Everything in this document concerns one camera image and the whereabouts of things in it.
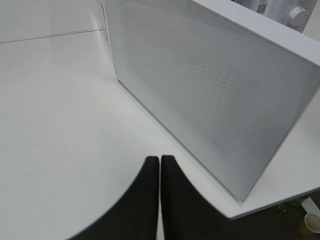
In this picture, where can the white box on floor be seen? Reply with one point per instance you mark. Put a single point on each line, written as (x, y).
(310, 207)

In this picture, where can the white microwave oven body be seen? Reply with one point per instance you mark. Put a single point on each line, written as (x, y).
(275, 10)

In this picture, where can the green object on floor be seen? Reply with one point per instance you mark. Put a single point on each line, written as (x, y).
(285, 207)

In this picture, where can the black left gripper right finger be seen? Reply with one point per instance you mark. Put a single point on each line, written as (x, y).
(186, 214)

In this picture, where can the white microwave knob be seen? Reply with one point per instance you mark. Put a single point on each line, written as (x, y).
(297, 16)

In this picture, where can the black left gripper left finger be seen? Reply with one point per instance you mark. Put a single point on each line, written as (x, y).
(135, 215)

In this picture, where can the white microwave door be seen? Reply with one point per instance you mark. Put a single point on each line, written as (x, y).
(227, 82)

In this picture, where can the yellow paper cup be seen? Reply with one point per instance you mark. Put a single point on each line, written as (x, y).
(310, 224)

